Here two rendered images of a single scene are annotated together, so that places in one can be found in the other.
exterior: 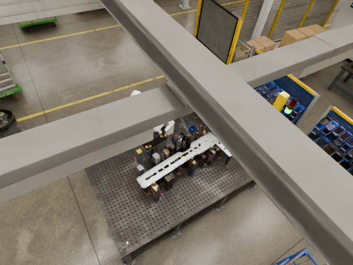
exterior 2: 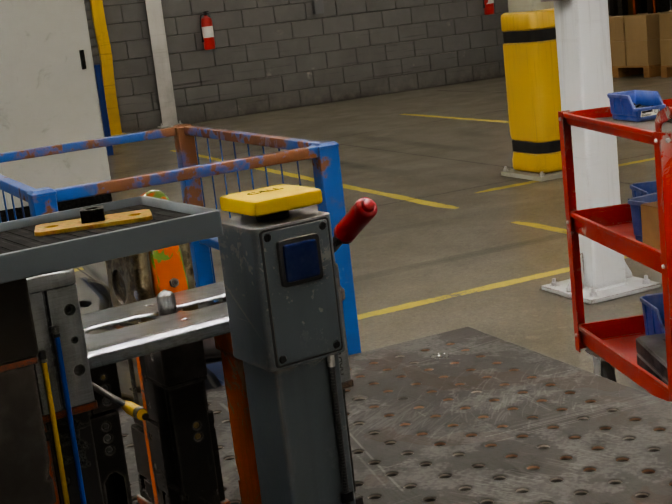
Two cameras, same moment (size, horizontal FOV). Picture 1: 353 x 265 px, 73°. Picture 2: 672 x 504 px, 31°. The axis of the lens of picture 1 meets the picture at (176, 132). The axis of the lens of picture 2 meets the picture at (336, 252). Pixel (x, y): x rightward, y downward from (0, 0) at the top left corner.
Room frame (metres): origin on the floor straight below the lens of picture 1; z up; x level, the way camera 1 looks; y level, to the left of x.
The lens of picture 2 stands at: (2.66, 0.73, 1.30)
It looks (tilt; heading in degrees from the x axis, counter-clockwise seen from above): 12 degrees down; 194
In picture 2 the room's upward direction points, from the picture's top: 7 degrees counter-clockwise
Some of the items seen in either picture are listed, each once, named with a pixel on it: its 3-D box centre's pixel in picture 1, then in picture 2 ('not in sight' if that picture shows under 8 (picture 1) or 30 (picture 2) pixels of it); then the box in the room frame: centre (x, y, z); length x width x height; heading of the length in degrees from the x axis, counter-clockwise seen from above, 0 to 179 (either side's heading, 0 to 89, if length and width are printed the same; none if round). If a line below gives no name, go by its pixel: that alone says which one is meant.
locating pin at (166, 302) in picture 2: not in sight; (167, 307); (1.51, 0.26, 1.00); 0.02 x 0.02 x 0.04
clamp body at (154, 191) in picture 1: (155, 193); (161, 373); (1.33, 0.17, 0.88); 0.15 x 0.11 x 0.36; 45
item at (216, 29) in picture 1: (210, 52); not in sight; (4.64, -0.50, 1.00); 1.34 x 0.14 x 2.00; 37
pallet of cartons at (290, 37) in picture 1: (302, 53); not in sight; (5.98, -3.07, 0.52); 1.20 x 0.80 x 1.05; 124
